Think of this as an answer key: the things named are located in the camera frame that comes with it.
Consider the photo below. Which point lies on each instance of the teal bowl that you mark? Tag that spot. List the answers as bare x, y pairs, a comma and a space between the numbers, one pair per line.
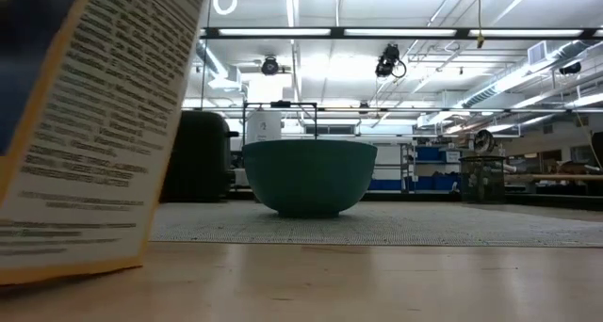
309, 176

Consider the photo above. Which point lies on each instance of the blue storage bin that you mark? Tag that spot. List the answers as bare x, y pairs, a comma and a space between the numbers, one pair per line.
386, 184
428, 153
433, 182

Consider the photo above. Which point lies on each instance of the yellow cereal box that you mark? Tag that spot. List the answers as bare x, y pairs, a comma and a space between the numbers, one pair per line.
94, 124

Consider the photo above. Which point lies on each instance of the white shelf sign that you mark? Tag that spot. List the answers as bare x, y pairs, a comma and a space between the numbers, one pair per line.
452, 156

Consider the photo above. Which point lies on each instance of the white ceiling air vent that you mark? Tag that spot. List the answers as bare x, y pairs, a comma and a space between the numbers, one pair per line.
537, 52

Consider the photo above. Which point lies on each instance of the black overhead frame beam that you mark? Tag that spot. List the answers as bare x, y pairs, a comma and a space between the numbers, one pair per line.
339, 32

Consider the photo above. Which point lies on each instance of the grey metal shelf rack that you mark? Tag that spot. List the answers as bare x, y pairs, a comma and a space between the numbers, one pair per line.
408, 166

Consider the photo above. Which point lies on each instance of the black ceiling dome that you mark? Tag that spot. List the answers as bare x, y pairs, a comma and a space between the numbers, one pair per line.
570, 68

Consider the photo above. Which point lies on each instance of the black two-slot toaster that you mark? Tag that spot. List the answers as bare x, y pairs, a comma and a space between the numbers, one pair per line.
200, 157

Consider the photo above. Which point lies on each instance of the wooden workbench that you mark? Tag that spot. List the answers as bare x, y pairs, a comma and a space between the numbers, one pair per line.
556, 177

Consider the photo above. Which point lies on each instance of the grey woven placemat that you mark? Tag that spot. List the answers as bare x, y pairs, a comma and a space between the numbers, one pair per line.
424, 228

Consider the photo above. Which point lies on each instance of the round black ceiling device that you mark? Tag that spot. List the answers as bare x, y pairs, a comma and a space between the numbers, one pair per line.
270, 66

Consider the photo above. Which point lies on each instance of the black mesh pen cup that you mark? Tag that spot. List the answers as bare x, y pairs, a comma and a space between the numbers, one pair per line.
482, 181

